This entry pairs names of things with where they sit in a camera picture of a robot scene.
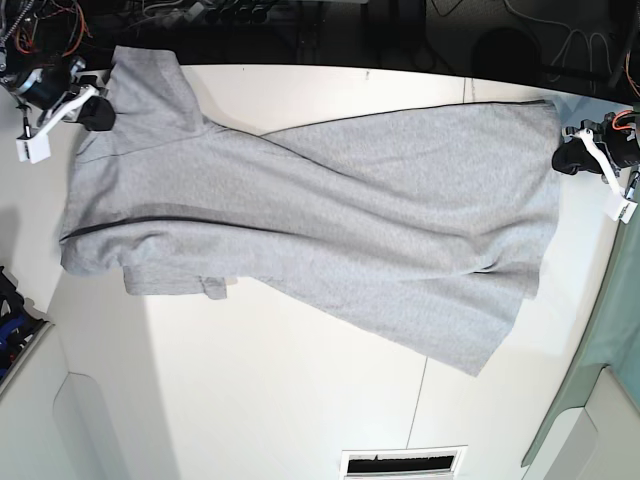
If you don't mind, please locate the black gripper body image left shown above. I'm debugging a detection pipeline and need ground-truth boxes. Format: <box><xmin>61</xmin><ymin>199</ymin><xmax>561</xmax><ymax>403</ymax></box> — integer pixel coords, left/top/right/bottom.
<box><xmin>9</xmin><ymin>57</ymin><xmax>116</xmax><ymax>132</ymax></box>

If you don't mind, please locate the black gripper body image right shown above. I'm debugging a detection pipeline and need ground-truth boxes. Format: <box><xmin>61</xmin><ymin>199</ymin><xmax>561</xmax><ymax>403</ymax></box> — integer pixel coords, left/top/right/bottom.
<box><xmin>551</xmin><ymin>114</ymin><xmax>640</xmax><ymax>176</ymax></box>

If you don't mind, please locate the grey t-shirt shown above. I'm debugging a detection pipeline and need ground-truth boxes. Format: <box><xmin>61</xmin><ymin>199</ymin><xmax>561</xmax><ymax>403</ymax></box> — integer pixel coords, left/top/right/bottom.
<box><xmin>60</xmin><ymin>47</ymin><xmax>560</xmax><ymax>375</ymax></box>

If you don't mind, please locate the rack of blue clamps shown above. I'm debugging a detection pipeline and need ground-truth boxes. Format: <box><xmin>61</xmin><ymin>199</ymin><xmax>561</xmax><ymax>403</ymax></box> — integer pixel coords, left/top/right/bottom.
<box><xmin>0</xmin><ymin>266</ymin><xmax>48</xmax><ymax>382</ymax></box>

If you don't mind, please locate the white cable on floor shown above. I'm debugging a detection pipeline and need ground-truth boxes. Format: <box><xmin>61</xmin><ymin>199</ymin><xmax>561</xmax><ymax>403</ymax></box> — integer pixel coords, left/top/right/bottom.
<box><xmin>429</xmin><ymin>0</ymin><xmax>621</xmax><ymax>69</ymax></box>

